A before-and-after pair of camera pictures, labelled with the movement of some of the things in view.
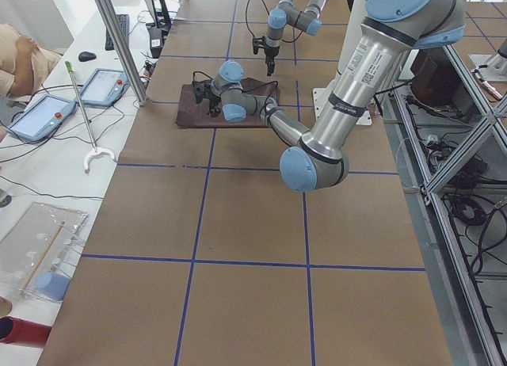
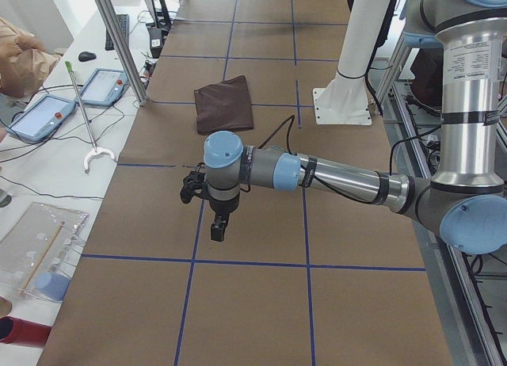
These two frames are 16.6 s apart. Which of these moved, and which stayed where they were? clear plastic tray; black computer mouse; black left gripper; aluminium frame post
Moved: black left gripper
Stayed: clear plastic tray; aluminium frame post; black computer mouse
